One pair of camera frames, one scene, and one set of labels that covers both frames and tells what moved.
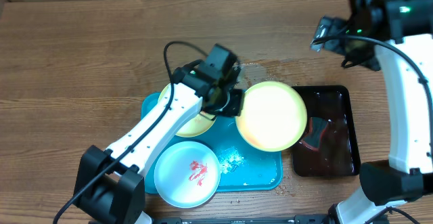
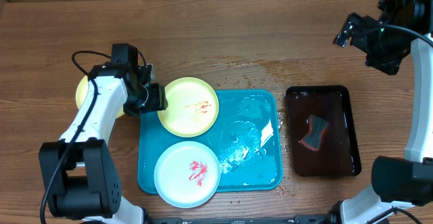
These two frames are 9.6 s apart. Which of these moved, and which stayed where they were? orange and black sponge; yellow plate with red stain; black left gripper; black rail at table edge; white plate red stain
Moved: black left gripper; yellow plate with red stain
Stayed: orange and black sponge; black rail at table edge; white plate red stain
